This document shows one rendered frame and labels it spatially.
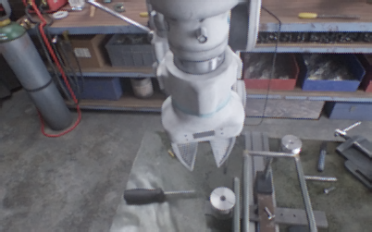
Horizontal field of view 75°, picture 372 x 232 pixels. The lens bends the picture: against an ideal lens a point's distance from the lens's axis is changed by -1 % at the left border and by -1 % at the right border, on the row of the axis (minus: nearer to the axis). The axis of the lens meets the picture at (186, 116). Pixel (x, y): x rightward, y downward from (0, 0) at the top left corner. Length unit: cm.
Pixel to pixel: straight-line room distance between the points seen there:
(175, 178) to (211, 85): 46
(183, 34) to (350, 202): 59
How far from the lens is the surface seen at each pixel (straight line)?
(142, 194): 63
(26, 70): 204
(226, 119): 29
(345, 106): 221
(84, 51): 201
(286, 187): 67
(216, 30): 21
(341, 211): 68
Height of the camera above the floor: 144
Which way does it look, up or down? 43 degrees down
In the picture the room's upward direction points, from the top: 6 degrees counter-clockwise
